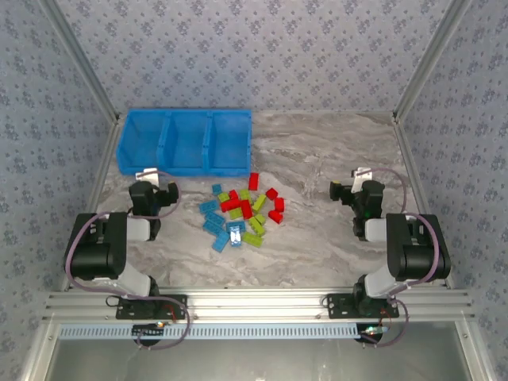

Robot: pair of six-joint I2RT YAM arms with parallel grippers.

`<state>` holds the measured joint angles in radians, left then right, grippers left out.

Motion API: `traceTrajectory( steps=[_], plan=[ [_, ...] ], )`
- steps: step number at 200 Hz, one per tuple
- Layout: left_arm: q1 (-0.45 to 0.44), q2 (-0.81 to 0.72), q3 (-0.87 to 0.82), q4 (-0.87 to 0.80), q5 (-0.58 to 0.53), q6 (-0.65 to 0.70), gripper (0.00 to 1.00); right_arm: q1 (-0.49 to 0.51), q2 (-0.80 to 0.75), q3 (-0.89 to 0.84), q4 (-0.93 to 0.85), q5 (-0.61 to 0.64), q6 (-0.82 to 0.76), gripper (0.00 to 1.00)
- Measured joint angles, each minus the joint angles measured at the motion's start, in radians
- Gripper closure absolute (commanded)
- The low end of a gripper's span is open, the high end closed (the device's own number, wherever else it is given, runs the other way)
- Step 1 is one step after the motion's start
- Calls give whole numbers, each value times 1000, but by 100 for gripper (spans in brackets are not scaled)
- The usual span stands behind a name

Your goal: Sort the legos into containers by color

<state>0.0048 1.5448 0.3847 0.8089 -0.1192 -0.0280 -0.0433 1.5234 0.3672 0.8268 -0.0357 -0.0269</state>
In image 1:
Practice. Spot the aluminium table edge rail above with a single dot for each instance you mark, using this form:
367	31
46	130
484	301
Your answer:
325	113

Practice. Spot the aluminium mounting rail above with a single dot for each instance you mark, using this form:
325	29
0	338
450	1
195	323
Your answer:
258	303

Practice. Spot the aluminium frame leg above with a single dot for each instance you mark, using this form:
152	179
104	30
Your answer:
37	353
472	349

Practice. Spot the black controller board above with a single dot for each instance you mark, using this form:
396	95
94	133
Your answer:
147	330
371	336

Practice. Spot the aluminium frame post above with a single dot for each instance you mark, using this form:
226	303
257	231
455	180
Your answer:
428	59
86	59

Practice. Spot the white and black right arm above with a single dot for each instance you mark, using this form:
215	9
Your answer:
420	254

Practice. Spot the long red lego brick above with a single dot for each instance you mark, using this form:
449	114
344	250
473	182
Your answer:
230	205
246	208
253	181

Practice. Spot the aluminium side rail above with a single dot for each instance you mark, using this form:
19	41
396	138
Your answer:
412	166
102	166

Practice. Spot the grey metal panel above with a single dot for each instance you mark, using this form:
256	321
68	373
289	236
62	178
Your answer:
258	361

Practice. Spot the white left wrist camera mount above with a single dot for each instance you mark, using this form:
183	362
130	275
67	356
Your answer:
147	174

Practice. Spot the small red lego brick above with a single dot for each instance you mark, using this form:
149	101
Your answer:
233	195

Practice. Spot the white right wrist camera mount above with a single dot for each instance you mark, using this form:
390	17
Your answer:
363	174

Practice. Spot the short red lego brick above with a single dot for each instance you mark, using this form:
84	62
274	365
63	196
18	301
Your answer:
272	193
279	204
275	216

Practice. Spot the small green lego brick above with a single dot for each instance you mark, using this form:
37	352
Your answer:
260	219
224	197

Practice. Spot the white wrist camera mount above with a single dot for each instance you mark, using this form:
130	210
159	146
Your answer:
147	174
363	174

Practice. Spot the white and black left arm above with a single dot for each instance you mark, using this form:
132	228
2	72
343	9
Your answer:
99	254

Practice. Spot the small blue lego brick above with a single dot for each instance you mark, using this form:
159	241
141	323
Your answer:
216	188

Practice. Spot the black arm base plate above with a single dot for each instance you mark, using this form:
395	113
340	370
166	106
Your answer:
337	307
178	303

